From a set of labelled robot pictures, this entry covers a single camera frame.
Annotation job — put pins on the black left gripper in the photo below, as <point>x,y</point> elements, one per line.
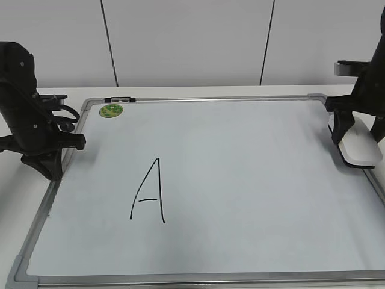
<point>37,130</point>

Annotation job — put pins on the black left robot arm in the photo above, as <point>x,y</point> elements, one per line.
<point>18,71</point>

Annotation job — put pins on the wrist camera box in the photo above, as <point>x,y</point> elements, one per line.
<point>350,68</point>
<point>53,100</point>

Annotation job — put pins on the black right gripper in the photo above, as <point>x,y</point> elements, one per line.
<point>364,98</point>

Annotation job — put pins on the black silver marker clip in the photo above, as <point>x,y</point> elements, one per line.
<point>123,99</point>

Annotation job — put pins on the white whiteboard with grey frame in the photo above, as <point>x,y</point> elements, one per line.
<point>206,192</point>

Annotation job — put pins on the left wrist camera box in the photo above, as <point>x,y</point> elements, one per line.
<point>53,100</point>

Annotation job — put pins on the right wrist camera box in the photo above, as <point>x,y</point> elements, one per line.
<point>350,68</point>

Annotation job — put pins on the white whiteboard eraser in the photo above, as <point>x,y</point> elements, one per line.
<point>358,147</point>

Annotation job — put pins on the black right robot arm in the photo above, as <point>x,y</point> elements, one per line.
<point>375,71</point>

